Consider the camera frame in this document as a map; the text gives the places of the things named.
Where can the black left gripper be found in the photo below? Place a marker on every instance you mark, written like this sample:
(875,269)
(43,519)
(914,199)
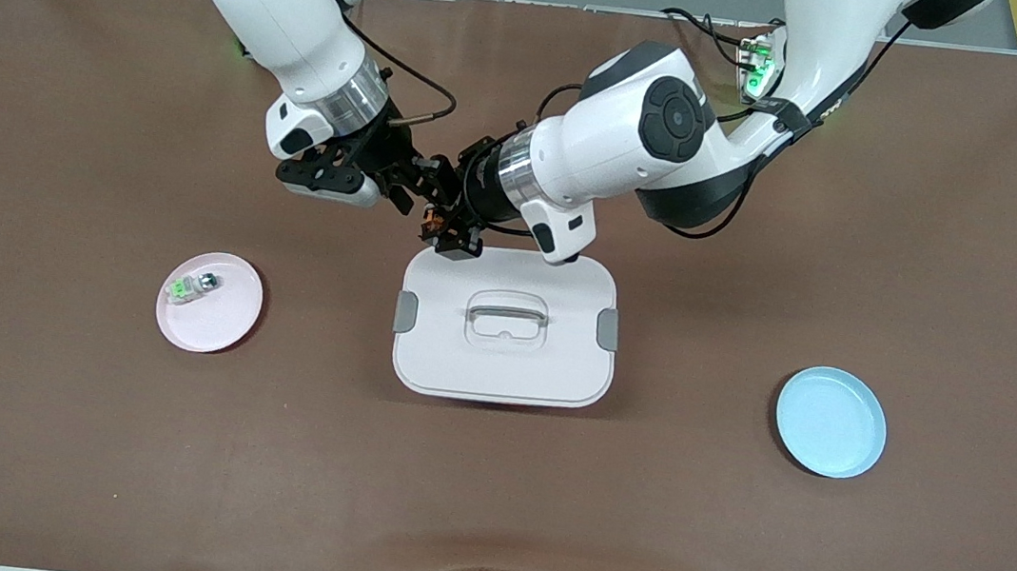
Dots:
(480,190)

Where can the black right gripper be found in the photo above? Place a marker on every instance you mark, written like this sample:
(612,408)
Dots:
(384,149)

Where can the black and orange switch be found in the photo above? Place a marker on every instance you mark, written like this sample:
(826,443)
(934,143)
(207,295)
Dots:
(433,219)

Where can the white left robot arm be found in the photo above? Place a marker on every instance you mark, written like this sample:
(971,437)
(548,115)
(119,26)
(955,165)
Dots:
(659,140)

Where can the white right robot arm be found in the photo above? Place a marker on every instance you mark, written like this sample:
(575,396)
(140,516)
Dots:
(282,1)

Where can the pink box with white lid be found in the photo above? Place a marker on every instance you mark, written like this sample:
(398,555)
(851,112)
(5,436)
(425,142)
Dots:
(500,361)

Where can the pale pink round plate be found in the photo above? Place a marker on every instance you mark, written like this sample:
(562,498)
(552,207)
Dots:
(222,320)

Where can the brown table mat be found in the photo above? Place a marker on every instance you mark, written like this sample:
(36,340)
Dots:
(485,494)

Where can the light blue round plate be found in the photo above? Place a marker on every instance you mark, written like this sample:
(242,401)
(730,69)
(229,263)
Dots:
(827,427)

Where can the clear and green switch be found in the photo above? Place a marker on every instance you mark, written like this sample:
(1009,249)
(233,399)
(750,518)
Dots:
(182,290)

